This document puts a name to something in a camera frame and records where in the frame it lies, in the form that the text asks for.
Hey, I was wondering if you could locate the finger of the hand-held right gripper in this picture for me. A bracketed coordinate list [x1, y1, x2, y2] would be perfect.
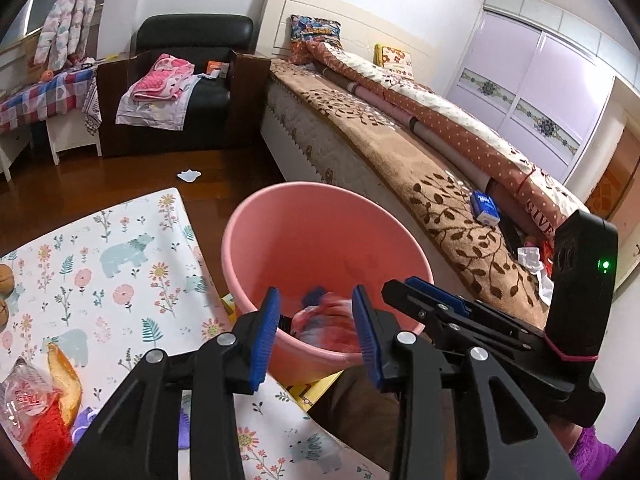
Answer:
[381, 280, 551, 361]
[404, 275, 472, 314]

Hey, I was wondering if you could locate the lilac sliding door wardrobe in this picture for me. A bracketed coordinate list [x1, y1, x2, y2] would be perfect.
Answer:
[446, 0, 640, 186]

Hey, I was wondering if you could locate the person's right forearm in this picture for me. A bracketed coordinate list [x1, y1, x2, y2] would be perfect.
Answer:
[550, 420, 618, 479]

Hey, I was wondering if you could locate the yellow fruit peel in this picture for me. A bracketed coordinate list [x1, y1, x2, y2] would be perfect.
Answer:
[46, 342, 83, 428]

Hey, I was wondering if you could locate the purple plastic item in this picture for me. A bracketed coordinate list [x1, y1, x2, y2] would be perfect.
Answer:
[70, 405, 191, 451]

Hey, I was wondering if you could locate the black leather armchair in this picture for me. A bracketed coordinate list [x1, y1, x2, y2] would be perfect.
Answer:
[96, 14, 271, 158]

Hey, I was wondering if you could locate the orange wooden door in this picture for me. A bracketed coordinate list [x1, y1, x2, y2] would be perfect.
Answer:
[585, 115, 640, 261]

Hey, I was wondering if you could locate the brown leaf pattern blanket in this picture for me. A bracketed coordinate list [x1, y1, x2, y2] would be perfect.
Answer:
[270, 60, 556, 326]

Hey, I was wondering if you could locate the crumpled pink white wrapper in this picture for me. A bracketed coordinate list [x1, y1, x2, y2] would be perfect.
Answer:
[290, 297, 363, 353]

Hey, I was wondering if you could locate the crumpled white paper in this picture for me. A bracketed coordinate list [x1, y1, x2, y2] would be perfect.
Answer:
[517, 246, 555, 306]

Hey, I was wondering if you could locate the red mesh bag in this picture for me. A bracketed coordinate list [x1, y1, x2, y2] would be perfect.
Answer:
[24, 402, 73, 478]

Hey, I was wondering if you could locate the pink plastic bucket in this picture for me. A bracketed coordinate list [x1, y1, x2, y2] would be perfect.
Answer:
[221, 182, 435, 386]

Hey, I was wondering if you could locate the white side table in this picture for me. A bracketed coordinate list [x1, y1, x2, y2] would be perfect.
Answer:
[0, 110, 103, 181]

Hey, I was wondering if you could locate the cream bed with headboard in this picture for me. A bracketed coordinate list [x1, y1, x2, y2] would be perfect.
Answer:
[255, 0, 601, 331]

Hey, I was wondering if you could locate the colourful cartoon pillow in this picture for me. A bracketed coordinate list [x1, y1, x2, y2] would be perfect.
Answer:
[289, 14, 342, 65]

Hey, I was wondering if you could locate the orange polka dot quilt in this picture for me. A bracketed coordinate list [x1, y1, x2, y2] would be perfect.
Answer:
[295, 40, 591, 241]

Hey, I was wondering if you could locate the checked table cloth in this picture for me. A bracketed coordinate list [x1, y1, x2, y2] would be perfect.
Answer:
[0, 66, 98, 133]

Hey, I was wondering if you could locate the yellow flower pillow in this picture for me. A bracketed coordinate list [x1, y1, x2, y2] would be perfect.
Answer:
[375, 43, 415, 80]

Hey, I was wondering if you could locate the pink patterned towel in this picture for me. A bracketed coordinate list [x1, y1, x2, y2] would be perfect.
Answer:
[131, 53, 196, 103]

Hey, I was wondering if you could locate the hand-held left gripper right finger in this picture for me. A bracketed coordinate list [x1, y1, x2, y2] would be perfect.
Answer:
[351, 285, 568, 480]

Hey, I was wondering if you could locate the grey patterned hanging cloth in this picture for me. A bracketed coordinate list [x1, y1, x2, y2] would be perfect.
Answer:
[82, 80, 102, 136]

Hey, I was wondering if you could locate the blue tissue pack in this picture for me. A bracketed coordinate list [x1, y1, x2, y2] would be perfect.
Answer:
[470, 190, 501, 226]

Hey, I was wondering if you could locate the clear red-print plastic wrapper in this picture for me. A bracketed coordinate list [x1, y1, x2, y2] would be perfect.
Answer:
[0, 357, 61, 443]

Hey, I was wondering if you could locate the pink white padded jacket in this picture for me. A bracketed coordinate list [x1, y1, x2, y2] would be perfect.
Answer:
[34, 0, 96, 71]

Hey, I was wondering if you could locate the white printed cloth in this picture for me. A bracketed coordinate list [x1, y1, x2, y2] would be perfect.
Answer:
[116, 75, 201, 131]

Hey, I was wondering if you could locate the floral animal print tablecloth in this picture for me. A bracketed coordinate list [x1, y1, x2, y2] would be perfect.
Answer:
[0, 187, 391, 480]

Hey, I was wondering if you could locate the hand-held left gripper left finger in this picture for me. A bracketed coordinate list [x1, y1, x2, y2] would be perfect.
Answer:
[57, 287, 282, 480]

